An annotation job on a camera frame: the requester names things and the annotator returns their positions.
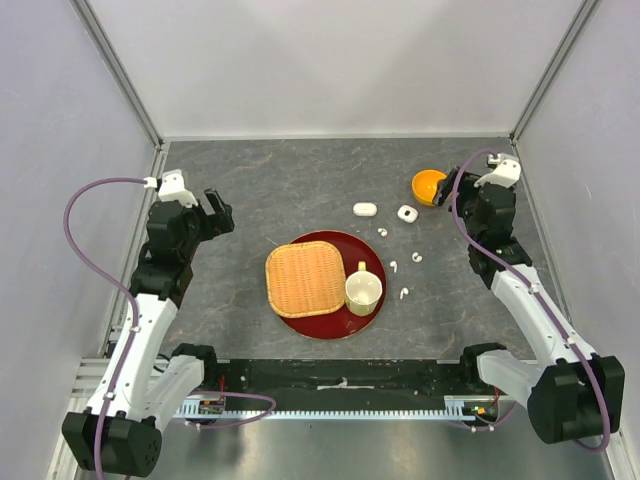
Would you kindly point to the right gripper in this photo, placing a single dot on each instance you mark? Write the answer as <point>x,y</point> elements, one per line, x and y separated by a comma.
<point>465,187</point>

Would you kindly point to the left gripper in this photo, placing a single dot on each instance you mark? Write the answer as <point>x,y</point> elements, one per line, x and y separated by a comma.
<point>214,224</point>

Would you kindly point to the white oval charging case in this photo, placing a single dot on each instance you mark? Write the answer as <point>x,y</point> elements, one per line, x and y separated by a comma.
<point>364,209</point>

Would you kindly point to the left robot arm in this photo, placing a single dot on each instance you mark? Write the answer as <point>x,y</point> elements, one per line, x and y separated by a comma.
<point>120,430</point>

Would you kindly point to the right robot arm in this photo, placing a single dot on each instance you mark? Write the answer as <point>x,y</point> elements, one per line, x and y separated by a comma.
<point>571,393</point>

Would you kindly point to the white square earbud case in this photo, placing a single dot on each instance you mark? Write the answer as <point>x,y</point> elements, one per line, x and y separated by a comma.
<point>407,214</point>

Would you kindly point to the orange bowl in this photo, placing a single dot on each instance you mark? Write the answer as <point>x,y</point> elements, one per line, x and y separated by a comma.
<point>424,185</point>

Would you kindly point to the woven bamboo basket plate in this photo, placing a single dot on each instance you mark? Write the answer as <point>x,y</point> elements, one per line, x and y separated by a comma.
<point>305,279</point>

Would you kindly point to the cream mug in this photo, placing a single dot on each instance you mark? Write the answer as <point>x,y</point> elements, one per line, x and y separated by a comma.
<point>363,291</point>

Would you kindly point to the red round tray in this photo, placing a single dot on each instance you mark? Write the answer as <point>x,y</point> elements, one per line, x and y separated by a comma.
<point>341,323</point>

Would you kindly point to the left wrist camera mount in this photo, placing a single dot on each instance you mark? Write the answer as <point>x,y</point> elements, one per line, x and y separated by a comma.
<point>173,187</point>

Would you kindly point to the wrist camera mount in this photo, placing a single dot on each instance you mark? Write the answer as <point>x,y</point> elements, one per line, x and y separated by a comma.
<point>173,187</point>
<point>505,171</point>

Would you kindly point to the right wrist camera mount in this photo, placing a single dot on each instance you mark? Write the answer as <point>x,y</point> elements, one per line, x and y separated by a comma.
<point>505,171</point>

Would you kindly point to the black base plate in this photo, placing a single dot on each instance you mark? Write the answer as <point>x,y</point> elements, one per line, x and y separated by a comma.
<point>355,385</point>

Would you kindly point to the grey cable duct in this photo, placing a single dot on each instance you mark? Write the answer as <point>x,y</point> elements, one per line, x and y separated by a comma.
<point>193,410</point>

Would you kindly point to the right aluminium frame post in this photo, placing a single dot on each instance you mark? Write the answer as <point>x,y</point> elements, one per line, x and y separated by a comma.
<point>586,10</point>

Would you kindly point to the aluminium frame post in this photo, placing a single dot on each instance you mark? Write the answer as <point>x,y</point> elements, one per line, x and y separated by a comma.
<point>96,31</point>
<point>586,10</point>

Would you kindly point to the left aluminium frame post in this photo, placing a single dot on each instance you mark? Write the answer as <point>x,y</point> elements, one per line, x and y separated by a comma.
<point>96,31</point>

